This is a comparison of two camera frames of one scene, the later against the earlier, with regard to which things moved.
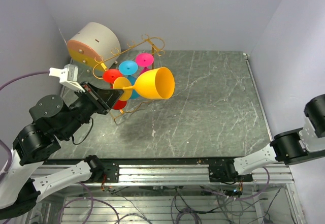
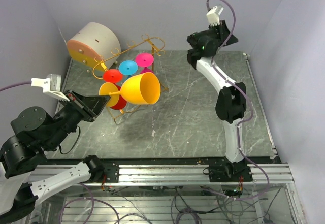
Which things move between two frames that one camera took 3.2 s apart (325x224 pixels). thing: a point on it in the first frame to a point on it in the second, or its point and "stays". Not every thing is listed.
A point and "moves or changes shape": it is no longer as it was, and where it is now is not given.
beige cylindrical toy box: (94, 44) stays
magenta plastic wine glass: (145, 60) stays
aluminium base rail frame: (173, 194) stays
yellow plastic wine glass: (157, 84) moves or changes shape
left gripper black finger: (107, 97) to (94, 103)
